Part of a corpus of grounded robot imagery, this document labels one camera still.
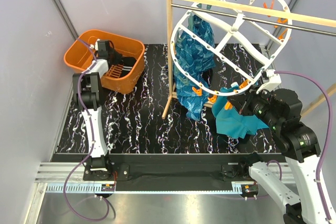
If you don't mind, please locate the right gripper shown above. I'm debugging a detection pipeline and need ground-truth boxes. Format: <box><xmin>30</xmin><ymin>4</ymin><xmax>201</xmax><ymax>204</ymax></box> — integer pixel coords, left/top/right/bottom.
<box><xmin>228</xmin><ymin>83</ymin><xmax>280</xmax><ymax>129</ymax></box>

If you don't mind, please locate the orange clothespin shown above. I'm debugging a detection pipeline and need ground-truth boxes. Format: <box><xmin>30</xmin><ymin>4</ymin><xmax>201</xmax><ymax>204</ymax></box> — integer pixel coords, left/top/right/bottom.
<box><xmin>224</xmin><ymin>101</ymin><xmax>233</xmax><ymax>110</ymax></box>
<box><xmin>192</xmin><ymin>87</ymin><xmax>203</xmax><ymax>96</ymax></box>
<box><xmin>207</xmin><ymin>95</ymin><xmax>217</xmax><ymax>104</ymax></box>

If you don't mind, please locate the black white striped sock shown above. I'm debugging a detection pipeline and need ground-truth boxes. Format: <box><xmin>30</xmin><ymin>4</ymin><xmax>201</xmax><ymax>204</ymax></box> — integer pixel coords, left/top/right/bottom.
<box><xmin>117</xmin><ymin>57</ymin><xmax>137</xmax><ymax>78</ymax></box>

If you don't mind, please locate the orange plastic basket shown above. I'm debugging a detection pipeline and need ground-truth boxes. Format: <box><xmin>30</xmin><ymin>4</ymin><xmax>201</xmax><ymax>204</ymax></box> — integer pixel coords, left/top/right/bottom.
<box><xmin>64</xmin><ymin>29</ymin><xmax>145</xmax><ymax>94</ymax></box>

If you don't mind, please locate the white round clip hanger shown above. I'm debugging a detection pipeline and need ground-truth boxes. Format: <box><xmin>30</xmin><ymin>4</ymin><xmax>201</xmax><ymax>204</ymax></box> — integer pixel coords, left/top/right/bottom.
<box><xmin>170</xmin><ymin>0</ymin><xmax>293</xmax><ymax>97</ymax></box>

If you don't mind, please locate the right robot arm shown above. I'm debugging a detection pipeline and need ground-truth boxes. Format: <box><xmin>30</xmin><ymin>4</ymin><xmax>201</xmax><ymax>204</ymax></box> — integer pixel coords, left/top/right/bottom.
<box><xmin>228</xmin><ymin>87</ymin><xmax>335</xmax><ymax>223</ymax></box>

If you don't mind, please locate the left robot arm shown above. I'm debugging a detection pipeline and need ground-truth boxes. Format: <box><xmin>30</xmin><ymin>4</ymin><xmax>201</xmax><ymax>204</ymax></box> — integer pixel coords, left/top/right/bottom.
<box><xmin>72</xmin><ymin>38</ymin><xmax>118</xmax><ymax>181</ymax></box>

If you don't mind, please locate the teal cloth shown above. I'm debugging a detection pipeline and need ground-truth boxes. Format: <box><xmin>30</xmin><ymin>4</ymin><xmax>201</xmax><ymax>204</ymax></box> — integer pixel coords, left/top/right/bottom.
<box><xmin>212</xmin><ymin>96</ymin><xmax>268</xmax><ymax>139</ymax></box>

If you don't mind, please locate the green clothespin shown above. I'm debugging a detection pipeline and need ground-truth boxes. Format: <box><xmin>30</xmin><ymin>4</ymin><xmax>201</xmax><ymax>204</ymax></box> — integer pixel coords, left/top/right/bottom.
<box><xmin>176</xmin><ymin>75</ymin><xmax>189</xmax><ymax>86</ymax></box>

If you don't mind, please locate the blue patterned cloth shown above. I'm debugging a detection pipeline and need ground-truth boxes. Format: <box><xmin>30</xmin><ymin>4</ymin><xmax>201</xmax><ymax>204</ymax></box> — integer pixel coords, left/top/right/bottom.
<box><xmin>173</xmin><ymin>15</ymin><xmax>215</xmax><ymax>121</ymax></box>

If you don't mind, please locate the wooden clothes rack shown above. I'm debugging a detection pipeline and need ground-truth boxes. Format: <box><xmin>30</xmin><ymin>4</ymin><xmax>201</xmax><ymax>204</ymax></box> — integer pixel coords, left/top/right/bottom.
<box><xmin>161</xmin><ymin>0</ymin><xmax>336</xmax><ymax>120</ymax></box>

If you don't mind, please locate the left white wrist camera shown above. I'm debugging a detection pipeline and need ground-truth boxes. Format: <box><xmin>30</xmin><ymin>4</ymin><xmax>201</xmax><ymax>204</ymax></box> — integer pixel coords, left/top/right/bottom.
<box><xmin>89</xmin><ymin>39</ymin><xmax>101</xmax><ymax>51</ymax></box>

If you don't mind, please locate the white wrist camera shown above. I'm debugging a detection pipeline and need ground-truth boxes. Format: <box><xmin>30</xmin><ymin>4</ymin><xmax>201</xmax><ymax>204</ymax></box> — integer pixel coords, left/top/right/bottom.
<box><xmin>256</xmin><ymin>69</ymin><xmax>281</xmax><ymax>94</ymax></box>
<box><xmin>89</xmin><ymin>39</ymin><xmax>101</xmax><ymax>51</ymax></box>

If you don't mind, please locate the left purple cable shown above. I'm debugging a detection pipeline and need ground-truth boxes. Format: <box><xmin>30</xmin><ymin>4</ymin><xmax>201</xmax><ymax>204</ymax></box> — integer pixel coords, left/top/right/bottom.
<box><xmin>62</xmin><ymin>37</ymin><xmax>116</xmax><ymax>222</ymax></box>

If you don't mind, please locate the purple cable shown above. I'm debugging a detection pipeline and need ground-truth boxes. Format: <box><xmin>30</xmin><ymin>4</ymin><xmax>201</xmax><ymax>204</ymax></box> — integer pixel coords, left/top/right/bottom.
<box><xmin>266</xmin><ymin>70</ymin><xmax>333</xmax><ymax>222</ymax></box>
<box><xmin>62</xmin><ymin>37</ymin><xmax>116</xmax><ymax>222</ymax></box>

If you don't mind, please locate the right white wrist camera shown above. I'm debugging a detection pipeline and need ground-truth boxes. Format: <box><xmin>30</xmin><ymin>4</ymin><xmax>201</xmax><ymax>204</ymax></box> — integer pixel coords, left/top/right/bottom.
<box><xmin>256</xmin><ymin>69</ymin><xmax>281</xmax><ymax>94</ymax></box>

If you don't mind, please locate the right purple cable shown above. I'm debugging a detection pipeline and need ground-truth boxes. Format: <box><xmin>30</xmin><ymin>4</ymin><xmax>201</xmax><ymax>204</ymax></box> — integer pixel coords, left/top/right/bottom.
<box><xmin>266</xmin><ymin>70</ymin><xmax>333</xmax><ymax>222</ymax></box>

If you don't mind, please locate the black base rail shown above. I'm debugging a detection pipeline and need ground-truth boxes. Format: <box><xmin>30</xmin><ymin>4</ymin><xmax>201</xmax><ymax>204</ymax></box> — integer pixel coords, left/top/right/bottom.
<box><xmin>51</xmin><ymin>153</ymin><xmax>289</xmax><ymax>192</ymax></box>

